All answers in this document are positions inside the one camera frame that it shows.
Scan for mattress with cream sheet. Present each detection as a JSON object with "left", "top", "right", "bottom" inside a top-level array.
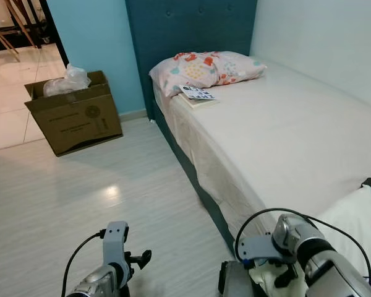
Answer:
[{"left": 153, "top": 57, "right": 371, "bottom": 239}]

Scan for white book blue letters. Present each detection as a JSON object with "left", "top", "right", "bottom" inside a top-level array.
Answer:
[{"left": 179, "top": 85, "right": 217, "bottom": 108}]

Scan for dark side table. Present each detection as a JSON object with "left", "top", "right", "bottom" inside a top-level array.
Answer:
[{"left": 19, "top": 0, "right": 53, "bottom": 49}]

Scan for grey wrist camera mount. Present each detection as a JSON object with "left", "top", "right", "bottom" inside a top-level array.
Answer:
[
  {"left": 238, "top": 234, "right": 284, "bottom": 264},
  {"left": 102, "top": 222, "right": 130, "bottom": 270}
]

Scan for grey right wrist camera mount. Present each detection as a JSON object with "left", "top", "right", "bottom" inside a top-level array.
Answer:
[{"left": 238, "top": 234, "right": 284, "bottom": 264}]

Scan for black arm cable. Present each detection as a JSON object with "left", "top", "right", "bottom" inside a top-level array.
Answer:
[
  {"left": 235, "top": 208, "right": 371, "bottom": 279},
  {"left": 60, "top": 230, "right": 106, "bottom": 297}
]

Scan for black door frame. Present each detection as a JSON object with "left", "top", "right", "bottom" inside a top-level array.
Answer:
[{"left": 38, "top": 0, "right": 70, "bottom": 67}]

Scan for brown cardboard box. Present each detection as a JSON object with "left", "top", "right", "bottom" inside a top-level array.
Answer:
[{"left": 24, "top": 71, "right": 124, "bottom": 157}]

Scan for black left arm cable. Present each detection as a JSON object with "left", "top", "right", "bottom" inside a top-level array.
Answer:
[{"left": 60, "top": 230, "right": 106, "bottom": 297}]

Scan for clear crumpled plastic bag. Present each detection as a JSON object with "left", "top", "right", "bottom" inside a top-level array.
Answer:
[{"left": 43, "top": 64, "right": 91, "bottom": 97}]

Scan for cream cartoon print quilt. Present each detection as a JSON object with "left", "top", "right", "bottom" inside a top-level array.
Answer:
[{"left": 247, "top": 173, "right": 371, "bottom": 297}]

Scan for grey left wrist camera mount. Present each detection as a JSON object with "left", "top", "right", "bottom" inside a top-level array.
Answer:
[{"left": 102, "top": 222, "right": 130, "bottom": 270}]

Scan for blue fabric bed headboard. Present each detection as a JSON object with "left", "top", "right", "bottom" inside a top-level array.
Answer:
[{"left": 125, "top": 0, "right": 258, "bottom": 121}]

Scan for pink patterned pillow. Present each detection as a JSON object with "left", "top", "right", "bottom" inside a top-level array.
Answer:
[{"left": 149, "top": 51, "right": 268, "bottom": 98}]

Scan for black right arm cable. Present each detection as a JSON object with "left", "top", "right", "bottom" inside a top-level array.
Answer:
[{"left": 235, "top": 208, "right": 371, "bottom": 279}]

